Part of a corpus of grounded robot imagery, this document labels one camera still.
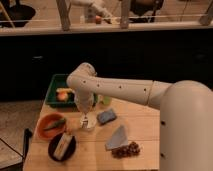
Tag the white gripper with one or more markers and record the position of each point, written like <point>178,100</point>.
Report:
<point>84,101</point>

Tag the brown grape bunch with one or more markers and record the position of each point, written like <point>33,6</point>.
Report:
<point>129,150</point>

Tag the blue folded cloth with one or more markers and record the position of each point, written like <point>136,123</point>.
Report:
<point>118,139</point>

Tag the white paper cup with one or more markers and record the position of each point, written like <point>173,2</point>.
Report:
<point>88,122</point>

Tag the green plastic bin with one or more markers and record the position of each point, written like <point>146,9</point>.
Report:
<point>58,81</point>

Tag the yellow item in bin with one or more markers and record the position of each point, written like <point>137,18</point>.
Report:
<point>67,90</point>

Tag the orange fruit in bin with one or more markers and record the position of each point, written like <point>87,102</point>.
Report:
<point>62,96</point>

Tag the green vegetable in bowl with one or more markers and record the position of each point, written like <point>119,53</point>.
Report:
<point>55,124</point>

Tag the white box on plate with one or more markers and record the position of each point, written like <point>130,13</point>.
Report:
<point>62,146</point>

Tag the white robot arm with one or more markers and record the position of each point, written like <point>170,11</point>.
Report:
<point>186,114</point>

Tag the orange bowl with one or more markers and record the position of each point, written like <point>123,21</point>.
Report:
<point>46,121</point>

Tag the blue sponge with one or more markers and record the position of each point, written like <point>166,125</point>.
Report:
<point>106,116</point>

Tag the black chair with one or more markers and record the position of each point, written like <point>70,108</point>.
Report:
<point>18,165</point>

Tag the black plate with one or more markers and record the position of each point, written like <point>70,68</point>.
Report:
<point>69,152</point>

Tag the green cup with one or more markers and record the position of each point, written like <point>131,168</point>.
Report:
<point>106,100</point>

